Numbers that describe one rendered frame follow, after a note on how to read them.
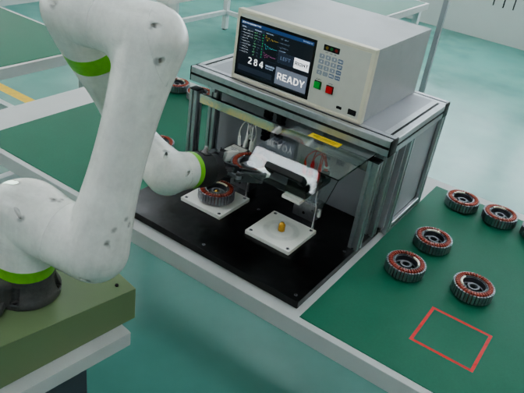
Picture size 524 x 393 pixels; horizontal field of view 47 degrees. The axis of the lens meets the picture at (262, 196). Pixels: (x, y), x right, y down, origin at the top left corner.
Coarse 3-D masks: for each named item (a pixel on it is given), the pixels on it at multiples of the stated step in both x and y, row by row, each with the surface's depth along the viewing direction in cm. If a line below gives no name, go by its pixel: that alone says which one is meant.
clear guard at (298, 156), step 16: (304, 128) 167; (272, 144) 155; (288, 144) 156; (304, 144) 158; (320, 144) 159; (352, 144) 162; (256, 160) 152; (272, 160) 151; (288, 160) 149; (304, 160) 150; (320, 160) 151; (336, 160) 152; (352, 160) 153; (256, 176) 150; (272, 176) 149; (304, 176) 146; (320, 176) 145; (336, 176) 144; (288, 192) 146; (304, 192) 145; (320, 192) 143
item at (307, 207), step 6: (294, 204) 182; (300, 204) 181; (306, 204) 180; (312, 204) 179; (294, 210) 183; (300, 210) 182; (306, 210) 180; (312, 210) 179; (300, 216) 182; (306, 216) 181; (312, 216) 180
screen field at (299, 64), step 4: (280, 52) 167; (280, 56) 167; (284, 56) 167; (288, 56) 166; (280, 60) 168; (284, 60) 167; (288, 60) 166; (292, 60) 165; (296, 60) 165; (300, 60) 164; (284, 64) 168; (288, 64) 167; (292, 64) 166; (296, 64) 165; (300, 64) 164; (304, 64) 164; (308, 64) 163; (296, 68) 166; (300, 68) 165; (304, 68) 164; (308, 68) 164
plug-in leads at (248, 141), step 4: (248, 124) 186; (240, 128) 185; (248, 128) 184; (252, 128) 186; (256, 128) 185; (252, 132) 183; (256, 132) 185; (240, 136) 186; (248, 136) 188; (252, 136) 184; (256, 136) 185; (240, 140) 187; (244, 140) 185; (248, 140) 190; (252, 140) 184; (256, 140) 186; (240, 144) 187; (244, 144) 185; (248, 144) 191; (252, 144) 184; (252, 148) 187
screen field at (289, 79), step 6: (276, 66) 169; (276, 72) 170; (282, 72) 169; (288, 72) 168; (276, 78) 171; (282, 78) 169; (288, 78) 168; (294, 78) 167; (300, 78) 166; (306, 78) 165; (282, 84) 170; (288, 84) 169; (294, 84) 168; (300, 84) 167; (300, 90) 168
